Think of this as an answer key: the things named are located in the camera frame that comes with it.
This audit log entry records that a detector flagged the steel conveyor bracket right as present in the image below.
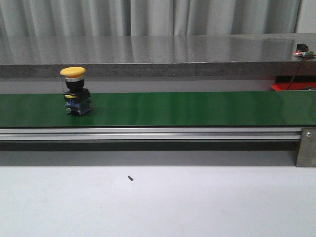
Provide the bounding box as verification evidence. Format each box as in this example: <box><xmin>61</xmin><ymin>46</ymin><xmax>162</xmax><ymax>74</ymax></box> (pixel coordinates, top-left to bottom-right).
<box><xmin>296</xmin><ymin>127</ymin><xmax>316</xmax><ymax>167</ymax></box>

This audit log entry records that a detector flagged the aluminium conveyor frame rail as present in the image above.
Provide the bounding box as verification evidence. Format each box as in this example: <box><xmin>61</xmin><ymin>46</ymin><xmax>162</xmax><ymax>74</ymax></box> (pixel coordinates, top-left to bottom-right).
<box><xmin>0</xmin><ymin>127</ymin><xmax>303</xmax><ymax>141</ymax></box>

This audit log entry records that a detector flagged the small green circuit board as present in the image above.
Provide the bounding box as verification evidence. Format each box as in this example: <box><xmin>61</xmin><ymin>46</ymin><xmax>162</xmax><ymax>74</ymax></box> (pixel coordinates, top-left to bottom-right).
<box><xmin>294</xmin><ymin>43</ymin><xmax>316</xmax><ymax>58</ymax></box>

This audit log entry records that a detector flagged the yellow mushroom push button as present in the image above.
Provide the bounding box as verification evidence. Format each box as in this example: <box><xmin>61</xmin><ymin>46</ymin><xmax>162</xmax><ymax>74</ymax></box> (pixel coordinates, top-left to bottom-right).
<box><xmin>60</xmin><ymin>66</ymin><xmax>92</xmax><ymax>116</ymax></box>

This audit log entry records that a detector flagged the white pleated curtain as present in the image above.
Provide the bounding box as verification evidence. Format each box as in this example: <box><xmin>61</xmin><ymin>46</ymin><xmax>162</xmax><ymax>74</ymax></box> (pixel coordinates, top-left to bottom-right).
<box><xmin>0</xmin><ymin>0</ymin><xmax>316</xmax><ymax>37</ymax></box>

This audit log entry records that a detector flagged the green conveyor belt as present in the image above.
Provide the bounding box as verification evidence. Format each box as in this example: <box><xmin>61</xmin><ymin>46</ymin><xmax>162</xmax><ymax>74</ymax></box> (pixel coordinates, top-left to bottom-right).
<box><xmin>0</xmin><ymin>91</ymin><xmax>316</xmax><ymax>127</ymax></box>

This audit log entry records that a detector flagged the red plastic tray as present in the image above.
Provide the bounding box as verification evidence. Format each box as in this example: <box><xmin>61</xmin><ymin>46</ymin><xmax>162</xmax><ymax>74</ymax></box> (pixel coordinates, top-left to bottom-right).
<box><xmin>271</xmin><ymin>82</ymin><xmax>316</xmax><ymax>91</ymax></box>

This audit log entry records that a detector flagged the grey granite counter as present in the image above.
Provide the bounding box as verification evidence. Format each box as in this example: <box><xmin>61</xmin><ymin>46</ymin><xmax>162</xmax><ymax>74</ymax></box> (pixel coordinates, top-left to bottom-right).
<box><xmin>0</xmin><ymin>33</ymin><xmax>316</xmax><ymax>78</ymax></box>

